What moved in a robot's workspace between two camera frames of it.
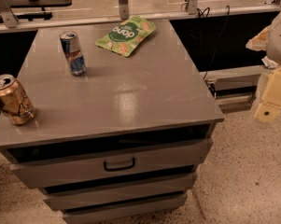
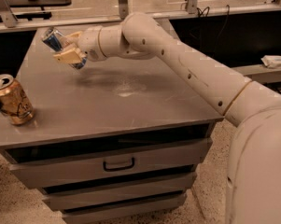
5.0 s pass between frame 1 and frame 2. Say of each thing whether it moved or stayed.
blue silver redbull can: moved
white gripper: moved
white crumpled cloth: stayed
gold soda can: stayed
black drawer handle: stayed
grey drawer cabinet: stayed
